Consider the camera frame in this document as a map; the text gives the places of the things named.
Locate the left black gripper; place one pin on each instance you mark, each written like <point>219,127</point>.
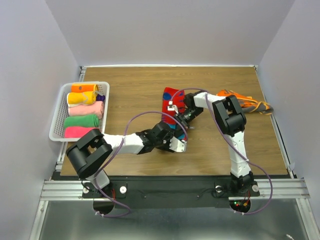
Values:
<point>166,147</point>

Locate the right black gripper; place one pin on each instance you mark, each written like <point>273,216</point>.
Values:
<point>182,121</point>

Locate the teal red-trimmed towel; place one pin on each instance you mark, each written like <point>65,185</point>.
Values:
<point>178,100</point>

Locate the yellow patterned towel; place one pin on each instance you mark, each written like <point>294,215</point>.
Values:
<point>87,98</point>

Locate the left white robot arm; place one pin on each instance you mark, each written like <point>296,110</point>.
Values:
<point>89,153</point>

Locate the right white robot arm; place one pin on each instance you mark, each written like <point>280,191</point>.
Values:
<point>230,120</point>

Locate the grey orange-trimmed towel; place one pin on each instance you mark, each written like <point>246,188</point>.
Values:
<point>247,103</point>

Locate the light pink rolled towel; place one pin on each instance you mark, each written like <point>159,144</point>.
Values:
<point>96,108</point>

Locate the green rolled towel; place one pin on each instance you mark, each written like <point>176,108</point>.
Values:
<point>87,121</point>

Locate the purple rolled towel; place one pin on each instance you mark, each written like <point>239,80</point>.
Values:
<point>100,98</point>

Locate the hot pink rolled towel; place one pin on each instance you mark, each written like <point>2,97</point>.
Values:
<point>77,131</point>

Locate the orange rolled towel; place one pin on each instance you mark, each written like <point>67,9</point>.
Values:
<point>80,88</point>

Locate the white plastic basket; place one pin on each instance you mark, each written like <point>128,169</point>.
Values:
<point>57,130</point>

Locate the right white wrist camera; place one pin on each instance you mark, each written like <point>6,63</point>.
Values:
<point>172,107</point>

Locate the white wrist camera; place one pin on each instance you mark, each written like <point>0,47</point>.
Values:
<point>177,145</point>
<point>172,107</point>

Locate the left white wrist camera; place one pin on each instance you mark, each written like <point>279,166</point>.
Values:
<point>177,145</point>

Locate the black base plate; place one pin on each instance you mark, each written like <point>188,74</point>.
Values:
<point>161,192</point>

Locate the aluminium frame rail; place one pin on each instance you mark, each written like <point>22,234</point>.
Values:
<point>61,190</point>

